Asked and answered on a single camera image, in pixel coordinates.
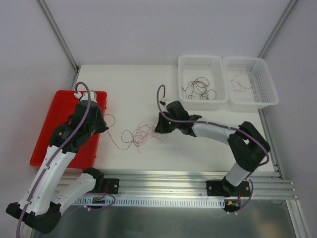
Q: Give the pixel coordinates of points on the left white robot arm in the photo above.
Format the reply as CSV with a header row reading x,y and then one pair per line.
x,y
42,206

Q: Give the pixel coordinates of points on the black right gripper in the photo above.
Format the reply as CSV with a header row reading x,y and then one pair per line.
x,y
160,125

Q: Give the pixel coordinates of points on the left white plastic basket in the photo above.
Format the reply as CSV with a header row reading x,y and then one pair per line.
x,y
201,82

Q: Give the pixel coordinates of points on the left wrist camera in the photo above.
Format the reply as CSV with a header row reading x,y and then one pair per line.
x,y
84,96

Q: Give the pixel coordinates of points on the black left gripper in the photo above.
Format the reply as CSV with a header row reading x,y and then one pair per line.
x,y
99,124

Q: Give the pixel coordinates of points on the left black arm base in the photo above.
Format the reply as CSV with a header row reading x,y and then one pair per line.
x,y
110,185

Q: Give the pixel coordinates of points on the right white plastic basket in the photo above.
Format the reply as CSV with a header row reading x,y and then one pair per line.
x,y
250,84

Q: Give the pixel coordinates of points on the white slotted cable duct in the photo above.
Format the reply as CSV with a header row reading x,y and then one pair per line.
x,y
152,202

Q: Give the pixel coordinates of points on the white plastic basket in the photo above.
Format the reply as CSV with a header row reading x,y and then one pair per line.
x,y
201,82
250,84

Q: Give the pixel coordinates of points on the red plastic tray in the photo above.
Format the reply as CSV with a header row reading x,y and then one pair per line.
x,y
49,124

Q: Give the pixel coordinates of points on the aluminium table rail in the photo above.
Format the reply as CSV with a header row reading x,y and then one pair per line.
x,y
267,185

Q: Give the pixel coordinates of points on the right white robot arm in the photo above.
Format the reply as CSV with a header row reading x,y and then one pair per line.
x,y
247,145

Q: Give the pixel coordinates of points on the aluminium frame post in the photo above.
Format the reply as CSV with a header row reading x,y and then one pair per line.
x,y
290,7
56,31

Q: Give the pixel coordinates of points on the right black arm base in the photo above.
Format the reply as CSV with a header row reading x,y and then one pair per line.
x,y
215,188

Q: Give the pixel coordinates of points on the left aluminium frame post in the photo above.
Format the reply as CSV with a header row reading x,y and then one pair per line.
x,y
56,31

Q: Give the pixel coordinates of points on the right aluminium frame post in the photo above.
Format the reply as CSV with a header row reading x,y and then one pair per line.
x,y
290,7

